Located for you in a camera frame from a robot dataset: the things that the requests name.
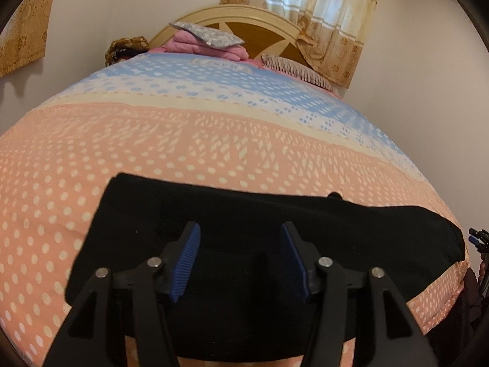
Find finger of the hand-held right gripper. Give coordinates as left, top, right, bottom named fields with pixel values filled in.
left=469, top=227, right=489, bottom=254

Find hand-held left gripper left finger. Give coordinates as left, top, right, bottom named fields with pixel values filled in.
left=42, top=221, right=202, bottom=367

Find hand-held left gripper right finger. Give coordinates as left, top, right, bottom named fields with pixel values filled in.
left=280, top=222, right=440, bottom=367

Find black pants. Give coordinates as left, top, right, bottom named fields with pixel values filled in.
left=64, top=173, right=466, bottom=364

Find person's dark clothing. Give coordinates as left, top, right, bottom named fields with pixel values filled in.
left=423, top=268, right=484, bottom=367

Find bed with dotted pastel sheet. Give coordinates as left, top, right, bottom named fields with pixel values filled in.
left=0, top=51, right=470, bottom=367

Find striped pillow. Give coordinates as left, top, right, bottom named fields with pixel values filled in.
left=261, top=54, right=337, bottom=92

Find pink blanket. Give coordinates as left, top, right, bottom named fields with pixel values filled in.
left=147, top=31, right=264, bottom=69

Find brown patterned bag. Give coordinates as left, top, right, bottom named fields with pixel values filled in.
left=104, top=37, right=149, bottom=66

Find grey floral pillow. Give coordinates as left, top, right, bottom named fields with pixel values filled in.
left=169, top=22, right=245, bottom=50

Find cream wooden headboard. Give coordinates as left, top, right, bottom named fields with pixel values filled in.
left=148, top=5, right=312, bottom=69

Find beige patterned curtain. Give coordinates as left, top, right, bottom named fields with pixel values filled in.
left=219, top=0, right=383, bottom=89
left=0, top=0, right=64, bottom=79

